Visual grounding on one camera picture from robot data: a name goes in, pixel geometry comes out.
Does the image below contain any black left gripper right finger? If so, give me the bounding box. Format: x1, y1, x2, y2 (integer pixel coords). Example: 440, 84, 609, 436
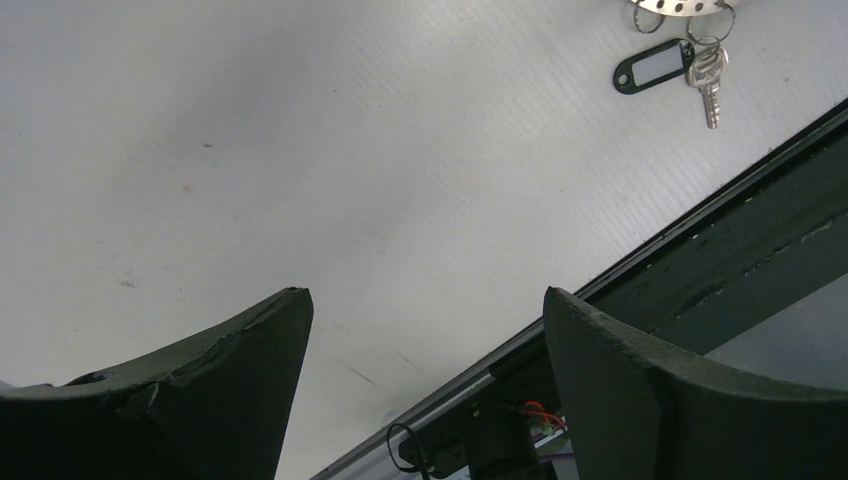
543, 287, 847, 479

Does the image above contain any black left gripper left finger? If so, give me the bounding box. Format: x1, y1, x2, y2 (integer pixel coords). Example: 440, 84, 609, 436
1, 287, 314, 479

